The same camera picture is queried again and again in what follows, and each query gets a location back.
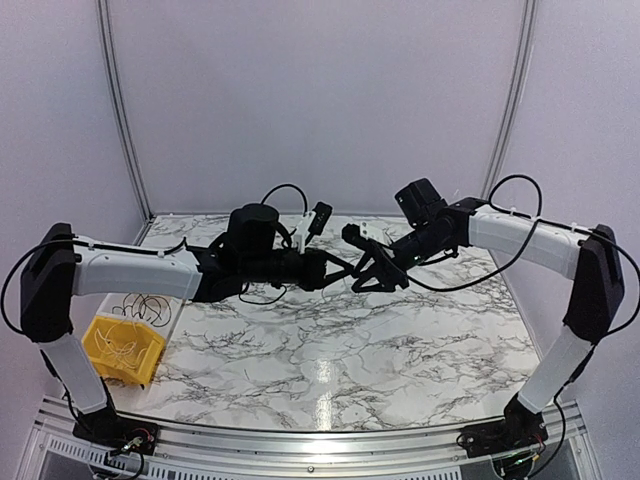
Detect near yellow plastic bin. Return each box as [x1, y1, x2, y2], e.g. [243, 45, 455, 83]
[82, 316, 166, 385]

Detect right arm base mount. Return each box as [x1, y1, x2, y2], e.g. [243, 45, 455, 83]
[456, 395, 548, 458]

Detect white translucent plastic bin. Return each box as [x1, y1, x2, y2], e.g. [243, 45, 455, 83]
[97, 293, 183, 341]

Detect aluminium front rail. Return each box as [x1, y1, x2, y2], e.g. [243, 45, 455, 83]
[16, 397, 602, 479]

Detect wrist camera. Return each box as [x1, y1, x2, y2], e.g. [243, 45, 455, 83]
[341, 222, 392, 249]
[291, 202, 333, 254]

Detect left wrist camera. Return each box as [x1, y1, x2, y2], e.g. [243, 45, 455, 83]
[291, 202, 333, 254]

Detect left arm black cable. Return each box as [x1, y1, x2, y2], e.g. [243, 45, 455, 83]
[0, 183, 309, 336]

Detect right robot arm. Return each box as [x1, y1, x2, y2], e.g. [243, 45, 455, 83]
[342, 179, 626, 448]

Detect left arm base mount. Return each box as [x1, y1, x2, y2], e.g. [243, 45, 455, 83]
[73, 396, 159, 455]

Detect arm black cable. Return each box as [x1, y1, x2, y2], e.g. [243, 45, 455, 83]
[0, 183, 309, 336]
[394, 174, 640, 436]

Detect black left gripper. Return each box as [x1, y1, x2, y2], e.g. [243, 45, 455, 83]
[242, 247, 354, 292]

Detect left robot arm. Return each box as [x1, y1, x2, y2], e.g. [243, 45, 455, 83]
[16, 203, 354, 445]

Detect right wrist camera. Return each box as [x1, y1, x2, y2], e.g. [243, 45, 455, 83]
[341, 222, 392, 249]

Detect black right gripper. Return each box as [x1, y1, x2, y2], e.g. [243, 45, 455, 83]
[352, 224, 452, 292]

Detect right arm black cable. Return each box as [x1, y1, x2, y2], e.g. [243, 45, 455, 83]
[394, 174, 640, 436]

